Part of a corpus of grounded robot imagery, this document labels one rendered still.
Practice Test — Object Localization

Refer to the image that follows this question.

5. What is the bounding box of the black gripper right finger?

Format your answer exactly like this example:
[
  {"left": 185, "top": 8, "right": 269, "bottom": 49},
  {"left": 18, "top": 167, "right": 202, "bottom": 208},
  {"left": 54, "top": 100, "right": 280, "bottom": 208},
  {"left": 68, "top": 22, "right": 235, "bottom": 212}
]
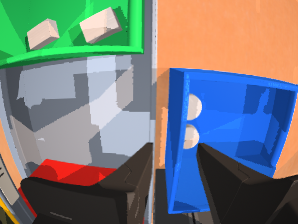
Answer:
[{"left": 196, "top": 143, "right": 298, "bottom": 224}]

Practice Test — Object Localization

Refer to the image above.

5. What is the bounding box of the green open bin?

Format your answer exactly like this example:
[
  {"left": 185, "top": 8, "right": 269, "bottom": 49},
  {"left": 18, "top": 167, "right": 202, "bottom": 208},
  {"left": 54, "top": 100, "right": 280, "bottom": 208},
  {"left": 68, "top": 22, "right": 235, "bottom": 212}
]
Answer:
[{"left": 0, "top": 0, "right": 145, "bottom": 69}]

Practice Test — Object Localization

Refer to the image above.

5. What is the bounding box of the blue bin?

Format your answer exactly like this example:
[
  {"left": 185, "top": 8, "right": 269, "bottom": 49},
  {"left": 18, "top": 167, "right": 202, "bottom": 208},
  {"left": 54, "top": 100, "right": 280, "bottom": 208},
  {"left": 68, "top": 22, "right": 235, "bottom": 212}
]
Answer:
[{"left": 165, "top": 67, "right": 298, "bottom": 214}]

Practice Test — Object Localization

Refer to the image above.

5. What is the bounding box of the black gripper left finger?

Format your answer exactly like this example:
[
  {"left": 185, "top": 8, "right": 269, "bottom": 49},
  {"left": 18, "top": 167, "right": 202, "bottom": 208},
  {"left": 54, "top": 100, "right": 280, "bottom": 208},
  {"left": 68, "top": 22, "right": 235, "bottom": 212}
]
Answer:
[{"left": 20, "top": 142, "right": 153, "bottom": 224}]

